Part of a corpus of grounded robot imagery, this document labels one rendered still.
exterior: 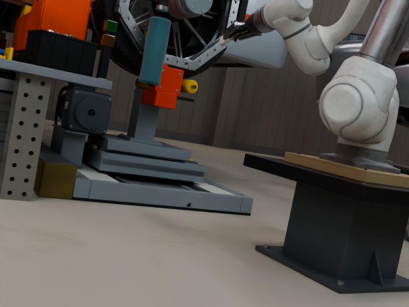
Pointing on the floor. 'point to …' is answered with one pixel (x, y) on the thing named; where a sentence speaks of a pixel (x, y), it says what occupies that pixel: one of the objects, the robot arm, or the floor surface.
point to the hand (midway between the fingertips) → (226, 38)
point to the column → (24, 136)
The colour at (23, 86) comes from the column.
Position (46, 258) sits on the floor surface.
